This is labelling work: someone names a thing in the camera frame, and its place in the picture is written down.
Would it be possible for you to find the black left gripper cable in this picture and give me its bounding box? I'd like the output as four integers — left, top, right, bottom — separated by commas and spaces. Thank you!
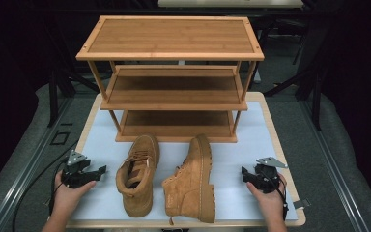
11, 140, 79, 232

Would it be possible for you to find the small metal bracket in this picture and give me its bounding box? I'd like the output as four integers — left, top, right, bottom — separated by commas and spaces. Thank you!
292, 198, 312, 210

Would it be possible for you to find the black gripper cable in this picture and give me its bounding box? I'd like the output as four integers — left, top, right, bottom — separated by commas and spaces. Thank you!
11, 140, 79, 232
260, 169, 290, 222

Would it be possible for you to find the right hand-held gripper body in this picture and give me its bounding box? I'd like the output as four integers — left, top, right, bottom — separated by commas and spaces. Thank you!
254, 156, 289, 194

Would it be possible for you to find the person's left hand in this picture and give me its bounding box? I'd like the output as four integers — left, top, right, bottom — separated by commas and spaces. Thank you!
53, 170, 97, 217

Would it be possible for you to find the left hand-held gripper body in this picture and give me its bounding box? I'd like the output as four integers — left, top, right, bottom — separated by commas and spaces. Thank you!
60, 149, 93, 189

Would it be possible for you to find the wooden three-tier shoe rack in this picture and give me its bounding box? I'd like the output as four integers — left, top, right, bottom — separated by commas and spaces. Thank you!
75, 14, 266, 144

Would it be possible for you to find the black metal stand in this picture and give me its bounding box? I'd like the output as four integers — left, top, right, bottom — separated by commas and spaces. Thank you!
263, 18, 324, 131
43, 15, 100, 129

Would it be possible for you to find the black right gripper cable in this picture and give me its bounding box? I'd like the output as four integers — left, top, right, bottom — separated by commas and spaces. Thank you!
260, 169, 290, 222

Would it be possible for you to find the black square floor frame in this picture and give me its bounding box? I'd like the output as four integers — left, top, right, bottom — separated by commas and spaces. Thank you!
49, 130, 71, 146

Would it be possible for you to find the grey aluminium rail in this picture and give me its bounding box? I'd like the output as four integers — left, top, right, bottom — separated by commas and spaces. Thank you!
298, 96, 370, 232
0, 96, 75, 232

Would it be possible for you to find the tan suede boot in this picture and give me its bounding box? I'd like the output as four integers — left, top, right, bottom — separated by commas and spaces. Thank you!
115, 133, 161, 218
161, 133, 216, 226

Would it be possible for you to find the person's right hand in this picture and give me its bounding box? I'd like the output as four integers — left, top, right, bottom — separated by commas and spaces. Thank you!
245, 173, 288, 218

